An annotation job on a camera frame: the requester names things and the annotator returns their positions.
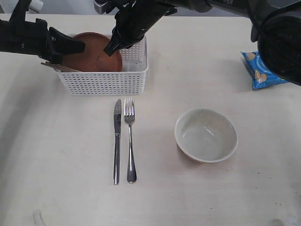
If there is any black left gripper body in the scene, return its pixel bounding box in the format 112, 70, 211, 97
23, 19, 57, 61

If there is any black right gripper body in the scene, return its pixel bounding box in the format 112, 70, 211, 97
113, 0, 177, 40

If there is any brown round plate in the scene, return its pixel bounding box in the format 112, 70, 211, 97
61, 32, 122, 72

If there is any white perforated plastic basket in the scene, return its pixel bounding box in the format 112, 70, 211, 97
54, 37, 149, 96

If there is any silver fork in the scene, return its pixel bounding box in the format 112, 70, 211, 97
124, 97, 137, 183

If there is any silver table knife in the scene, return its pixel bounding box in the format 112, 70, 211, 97
113, 99, 121, 185

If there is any pale green bowl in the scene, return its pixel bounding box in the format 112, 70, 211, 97
174, 108, 238, 163

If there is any blue chips bag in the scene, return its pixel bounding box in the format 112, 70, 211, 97
241, 51, 288, 90

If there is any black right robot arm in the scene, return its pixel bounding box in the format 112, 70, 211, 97
94, 0, 301, 85

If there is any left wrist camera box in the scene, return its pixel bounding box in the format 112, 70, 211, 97
29, 0, 44, 13

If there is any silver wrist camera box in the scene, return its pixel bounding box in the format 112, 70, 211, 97
94, 0, 118, 15

